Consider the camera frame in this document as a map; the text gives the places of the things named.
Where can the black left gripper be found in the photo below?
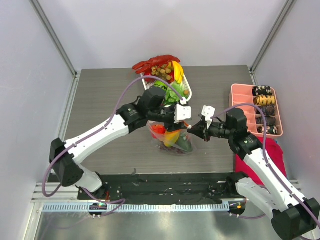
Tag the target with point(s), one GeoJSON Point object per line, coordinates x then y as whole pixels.
{"type": "Point", "coordinates": [171, 126]}

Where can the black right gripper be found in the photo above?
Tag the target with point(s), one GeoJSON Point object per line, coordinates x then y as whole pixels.
{"type": "Point", "coordinates": [204, 130]}

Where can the red apple toy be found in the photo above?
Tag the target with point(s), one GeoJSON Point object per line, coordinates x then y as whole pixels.
{"type": "Point", "coordinates": [158, 129]}

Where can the clear zip bag orange zipper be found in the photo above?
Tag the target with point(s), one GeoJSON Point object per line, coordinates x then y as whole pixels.
{"type": "Point", "coordinates": [158, 139]}

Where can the orange yellow mango toy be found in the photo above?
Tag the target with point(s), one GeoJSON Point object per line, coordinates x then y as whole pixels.
{"type": "Point", "coordinates": [170, 138]}

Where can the purple grape bunch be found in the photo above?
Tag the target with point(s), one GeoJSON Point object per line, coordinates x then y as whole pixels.
{"type": "Point", "coordinates": [171, 150]}

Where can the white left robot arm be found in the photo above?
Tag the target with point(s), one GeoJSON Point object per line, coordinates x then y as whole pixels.
{"type": "Point", "coordinates": [66, 157]}

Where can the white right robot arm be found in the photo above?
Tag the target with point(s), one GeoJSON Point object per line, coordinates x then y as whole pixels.
{"type": "Point", "coordinates": [292, 215]}

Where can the white plastic fruit basket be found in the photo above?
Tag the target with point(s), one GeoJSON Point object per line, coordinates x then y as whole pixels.
{"type": "Point", "coordinates": [184, 83]}

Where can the brown longan cluster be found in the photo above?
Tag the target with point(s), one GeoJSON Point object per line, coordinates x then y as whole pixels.
{"type": "Point", "coordinates": [162, 71]}

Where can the yellow banana bunch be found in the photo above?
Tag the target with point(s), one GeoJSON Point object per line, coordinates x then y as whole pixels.
{"type": "Point", "coordinates": [178, 72]}

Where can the red lobster toy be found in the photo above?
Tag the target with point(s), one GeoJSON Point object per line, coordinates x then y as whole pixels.
{"type": "Point", "coordinates": [145, 66]}

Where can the pink plastic organizer tray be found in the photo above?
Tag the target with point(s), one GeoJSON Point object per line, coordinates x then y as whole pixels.
{"type": "Point", "coordinates": [242, 93]}

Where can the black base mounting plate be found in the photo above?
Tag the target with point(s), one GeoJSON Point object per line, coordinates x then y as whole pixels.
{"type": "Point", "coordinates": [171, 189]}

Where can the yellow black rolled sock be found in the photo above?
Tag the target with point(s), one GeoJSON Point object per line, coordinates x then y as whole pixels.
{"type": "Point", "coordinates": [264, 100]}

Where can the dark patterned rolled sock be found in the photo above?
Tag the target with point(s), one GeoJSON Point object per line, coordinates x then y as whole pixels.
{"type": "Point", "coordinates": [268, 110]}

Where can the dark brown rolled sock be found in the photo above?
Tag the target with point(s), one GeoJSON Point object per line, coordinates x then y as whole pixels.
{"type": "Point", "coordinates": [268, 120]}

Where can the black floral rolled sock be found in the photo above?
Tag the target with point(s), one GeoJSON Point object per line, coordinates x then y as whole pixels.
{"type": "Point", "coordinates": [261, 90]}

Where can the black white rolled sock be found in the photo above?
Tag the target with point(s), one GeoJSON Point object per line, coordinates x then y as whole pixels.
{"type": "Point", "coordinates": [269, 130]}

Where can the red folded cloth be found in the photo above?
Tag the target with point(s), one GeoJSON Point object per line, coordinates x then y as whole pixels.
{"type": "Point", "coordinates": [276, 154]}

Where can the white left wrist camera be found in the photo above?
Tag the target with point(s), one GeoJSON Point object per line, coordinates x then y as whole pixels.
{"type": "Point", "coordinates": [183, 112]}

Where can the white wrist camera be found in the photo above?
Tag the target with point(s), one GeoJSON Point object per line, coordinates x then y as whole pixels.
{"type": "Point", "coordinates": [183, 112]}
{"type": "Point", "coordinates": [208, 113]}

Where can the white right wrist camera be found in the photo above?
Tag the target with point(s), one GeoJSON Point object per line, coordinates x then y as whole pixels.
{"type": "Point", "coordinates": [208, 113]}

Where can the white slotted cable duct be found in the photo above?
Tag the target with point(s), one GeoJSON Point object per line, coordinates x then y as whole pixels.
{"type": "Point", "coordinates": [77, 207]}

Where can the aluminium frame rail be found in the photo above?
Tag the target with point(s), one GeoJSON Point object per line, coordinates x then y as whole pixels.
{"type": "Point", "coordinates": [53, 36]}

